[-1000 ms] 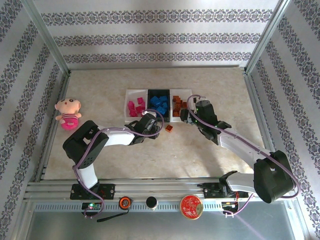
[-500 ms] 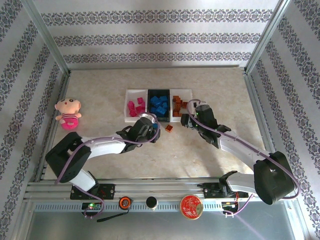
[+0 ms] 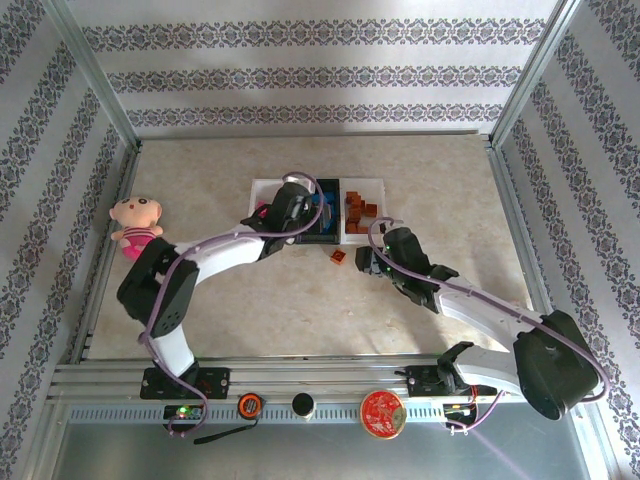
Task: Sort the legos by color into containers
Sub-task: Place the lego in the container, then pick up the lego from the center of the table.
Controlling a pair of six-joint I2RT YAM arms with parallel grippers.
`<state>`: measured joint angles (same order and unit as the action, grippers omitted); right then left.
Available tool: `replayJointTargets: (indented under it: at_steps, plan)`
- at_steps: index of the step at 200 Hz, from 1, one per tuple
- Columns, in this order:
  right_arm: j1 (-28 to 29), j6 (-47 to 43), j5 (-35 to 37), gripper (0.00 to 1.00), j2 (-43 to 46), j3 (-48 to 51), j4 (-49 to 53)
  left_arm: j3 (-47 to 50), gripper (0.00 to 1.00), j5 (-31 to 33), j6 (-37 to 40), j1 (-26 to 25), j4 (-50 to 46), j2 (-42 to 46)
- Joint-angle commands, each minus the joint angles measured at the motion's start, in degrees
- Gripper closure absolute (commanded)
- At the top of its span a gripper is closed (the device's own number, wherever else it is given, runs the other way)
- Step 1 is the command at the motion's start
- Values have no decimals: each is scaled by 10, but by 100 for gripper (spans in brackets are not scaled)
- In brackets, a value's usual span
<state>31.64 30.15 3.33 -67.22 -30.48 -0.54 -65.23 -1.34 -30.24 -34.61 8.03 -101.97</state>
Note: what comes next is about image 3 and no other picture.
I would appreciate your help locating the red round badge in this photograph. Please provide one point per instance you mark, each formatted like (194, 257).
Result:
(382, 414)

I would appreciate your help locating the aluminium corner post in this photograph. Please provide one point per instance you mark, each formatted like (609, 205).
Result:
(535, 65)
(90, 70)

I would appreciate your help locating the black round knob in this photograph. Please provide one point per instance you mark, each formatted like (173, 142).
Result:
(303, 404)

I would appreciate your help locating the orange lego brick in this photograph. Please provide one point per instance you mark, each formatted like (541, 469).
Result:
(352, 213)
(351, 197)
(349, 228)
(338, 256)
(361, 204)
(361, 227)
(371, 209)

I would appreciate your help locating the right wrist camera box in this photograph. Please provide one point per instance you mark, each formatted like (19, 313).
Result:
(402, 235)

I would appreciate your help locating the aluminium side rail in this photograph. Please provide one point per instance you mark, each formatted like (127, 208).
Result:
(107, 290)
(515, 210)

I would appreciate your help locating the white plastic bin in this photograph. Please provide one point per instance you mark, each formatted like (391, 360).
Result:
(260, 190)
(375, 190)

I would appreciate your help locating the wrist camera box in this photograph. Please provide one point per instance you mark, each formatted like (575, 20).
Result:
(302, 187)
(402, 235)

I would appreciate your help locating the thin aluminium cross bar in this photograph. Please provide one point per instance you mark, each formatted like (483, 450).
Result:
(310, 134)

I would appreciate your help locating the grey metal panel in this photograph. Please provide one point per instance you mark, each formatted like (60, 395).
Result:
(320, 455)

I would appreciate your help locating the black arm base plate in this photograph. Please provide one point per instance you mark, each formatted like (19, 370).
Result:
(422, 382)
(217, 382)

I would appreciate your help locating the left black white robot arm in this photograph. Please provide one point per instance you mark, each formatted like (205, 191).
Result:
(150, 290)

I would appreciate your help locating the blue lego brick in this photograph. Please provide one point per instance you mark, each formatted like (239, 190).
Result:
(317, 201)
(328, 195)
(327, 229)

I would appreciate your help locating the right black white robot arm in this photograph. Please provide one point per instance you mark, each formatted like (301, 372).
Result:
(555, 370)

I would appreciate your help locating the black plastic bin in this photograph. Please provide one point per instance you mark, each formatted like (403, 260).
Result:
(320, 240)

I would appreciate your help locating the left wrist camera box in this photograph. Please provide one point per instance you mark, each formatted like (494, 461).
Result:
(302, 187)

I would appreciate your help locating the aluminium mounting rail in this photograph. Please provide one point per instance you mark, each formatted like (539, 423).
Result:
(320, 375)

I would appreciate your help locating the small circuit board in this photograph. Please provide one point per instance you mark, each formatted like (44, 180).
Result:
(185, 413)
(457, 411)

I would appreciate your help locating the pink plush doll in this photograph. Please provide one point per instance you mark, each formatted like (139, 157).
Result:
(136, 210)

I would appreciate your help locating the orange black tape measure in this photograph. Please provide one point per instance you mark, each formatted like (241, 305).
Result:
(250, 406)

